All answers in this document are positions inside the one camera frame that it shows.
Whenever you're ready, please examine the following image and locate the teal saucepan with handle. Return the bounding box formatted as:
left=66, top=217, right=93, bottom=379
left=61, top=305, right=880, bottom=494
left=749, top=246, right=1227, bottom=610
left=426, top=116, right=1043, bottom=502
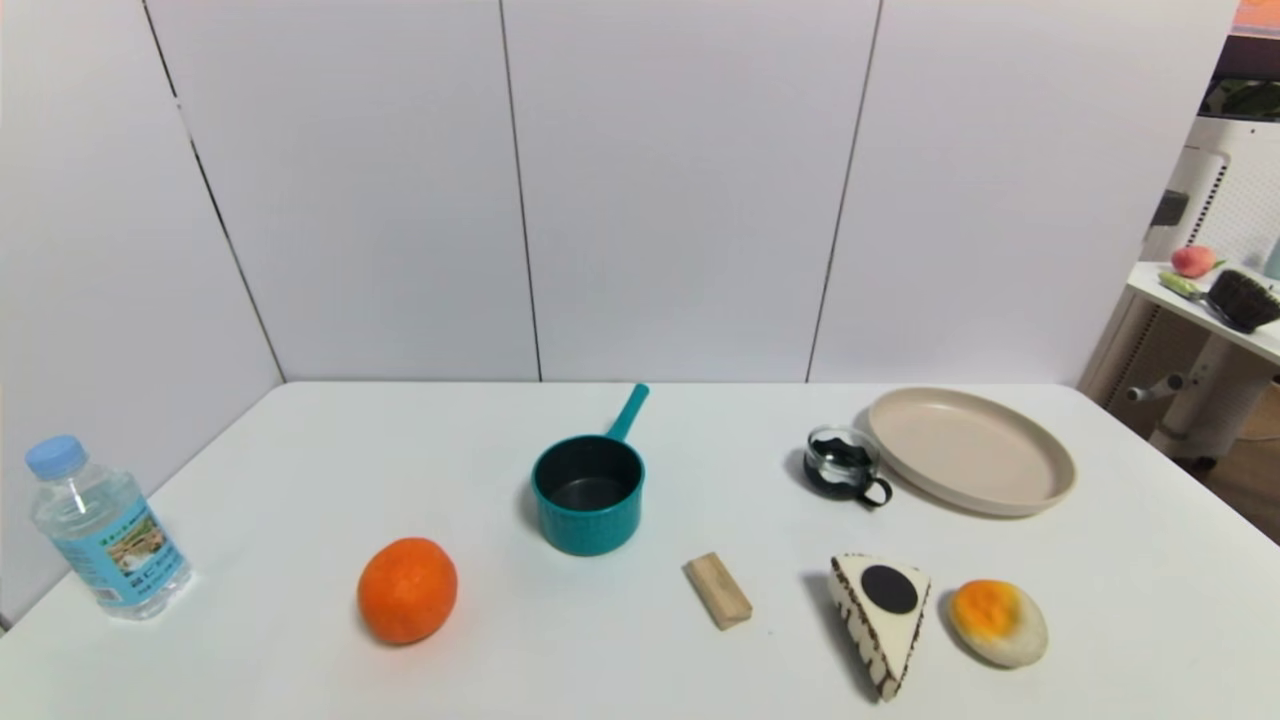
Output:
left=531, top=383, right=651, bottom=557

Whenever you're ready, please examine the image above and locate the brown round plate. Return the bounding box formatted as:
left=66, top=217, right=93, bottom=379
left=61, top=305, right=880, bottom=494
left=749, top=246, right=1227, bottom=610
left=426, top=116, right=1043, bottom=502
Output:
left=866, top=387, right=1077, bottom=518

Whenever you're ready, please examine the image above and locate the small wooden block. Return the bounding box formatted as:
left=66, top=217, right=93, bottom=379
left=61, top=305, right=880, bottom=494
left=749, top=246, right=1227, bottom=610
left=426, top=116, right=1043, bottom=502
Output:
left=684, top=552, right=754, bottom=631

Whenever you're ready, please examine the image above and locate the orange fruit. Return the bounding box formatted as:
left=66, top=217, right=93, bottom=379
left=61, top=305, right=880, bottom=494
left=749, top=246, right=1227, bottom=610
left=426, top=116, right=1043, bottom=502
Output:
left=357, top=537, right=460, bottom=646

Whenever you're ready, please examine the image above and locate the triangular cake slice toy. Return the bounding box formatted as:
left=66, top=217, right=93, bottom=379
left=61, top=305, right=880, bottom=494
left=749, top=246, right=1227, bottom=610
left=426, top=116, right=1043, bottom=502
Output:
left=828, top=554, right=933, bottom=701

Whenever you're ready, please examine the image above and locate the white bun orange top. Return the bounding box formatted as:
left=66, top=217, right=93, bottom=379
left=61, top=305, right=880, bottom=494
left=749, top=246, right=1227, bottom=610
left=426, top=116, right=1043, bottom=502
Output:
left=947, top=579, right=1049, bottom=669

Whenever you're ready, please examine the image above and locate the clear water bottle blue cap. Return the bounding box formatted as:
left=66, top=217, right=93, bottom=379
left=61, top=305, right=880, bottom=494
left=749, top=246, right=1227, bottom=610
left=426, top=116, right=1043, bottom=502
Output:
left=25, top=434, right=195, bottom=622

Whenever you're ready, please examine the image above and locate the white side table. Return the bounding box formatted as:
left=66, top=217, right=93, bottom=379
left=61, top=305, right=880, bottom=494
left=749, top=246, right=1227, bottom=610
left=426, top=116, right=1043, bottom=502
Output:
left=1126, top=261, right=1280, bottom=469

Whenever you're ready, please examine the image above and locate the white pegboard panel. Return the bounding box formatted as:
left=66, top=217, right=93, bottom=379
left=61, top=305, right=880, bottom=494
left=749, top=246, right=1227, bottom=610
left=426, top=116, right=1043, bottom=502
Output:
left=1080, top=115, right=1280, bottom=401

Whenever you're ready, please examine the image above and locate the black round brush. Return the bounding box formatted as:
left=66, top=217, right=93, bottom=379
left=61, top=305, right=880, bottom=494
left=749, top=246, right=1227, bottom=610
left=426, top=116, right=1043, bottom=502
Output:
left=1205, top=269, right=1280, bottom=334

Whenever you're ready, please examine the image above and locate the glass cup black handle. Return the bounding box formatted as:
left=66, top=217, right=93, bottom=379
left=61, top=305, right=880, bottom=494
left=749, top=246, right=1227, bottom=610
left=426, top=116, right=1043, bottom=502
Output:
left=803, top=425, right=893, bottom=508

